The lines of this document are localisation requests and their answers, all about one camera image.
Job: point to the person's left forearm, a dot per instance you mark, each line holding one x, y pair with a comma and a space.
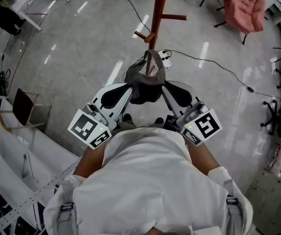
91, 160

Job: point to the person's left shoe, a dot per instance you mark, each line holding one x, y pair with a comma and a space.
127, 118

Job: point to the grey metal cabinet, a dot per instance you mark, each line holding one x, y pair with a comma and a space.
270, 199

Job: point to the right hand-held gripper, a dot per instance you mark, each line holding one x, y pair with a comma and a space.
204, 126

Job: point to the person's right forearm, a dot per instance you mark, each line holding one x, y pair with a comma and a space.
201, 155

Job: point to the person's right shoe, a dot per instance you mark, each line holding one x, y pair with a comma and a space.
159, 121

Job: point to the person's white shirt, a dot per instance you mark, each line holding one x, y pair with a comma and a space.
147, 180

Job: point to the grey metal tongs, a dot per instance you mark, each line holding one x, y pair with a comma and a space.
28, 165

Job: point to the dark grey bag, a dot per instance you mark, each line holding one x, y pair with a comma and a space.
145, 87

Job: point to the white power strip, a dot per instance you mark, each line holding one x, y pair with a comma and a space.
166, 60

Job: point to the red-brown wooden coat rack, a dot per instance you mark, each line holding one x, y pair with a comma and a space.
158, 8

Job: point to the dark blue pouch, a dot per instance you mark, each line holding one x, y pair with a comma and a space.
171, 124

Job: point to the white curved counter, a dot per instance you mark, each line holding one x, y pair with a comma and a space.
5, 155

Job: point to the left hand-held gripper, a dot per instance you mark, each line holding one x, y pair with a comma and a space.
86, 128

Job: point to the person's shoe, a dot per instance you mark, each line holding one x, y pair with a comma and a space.
159, 121
127, 118

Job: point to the dark brown wooden chair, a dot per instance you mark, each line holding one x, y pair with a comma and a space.
22, 106

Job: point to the pink armchair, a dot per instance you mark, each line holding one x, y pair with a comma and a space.
245, 8

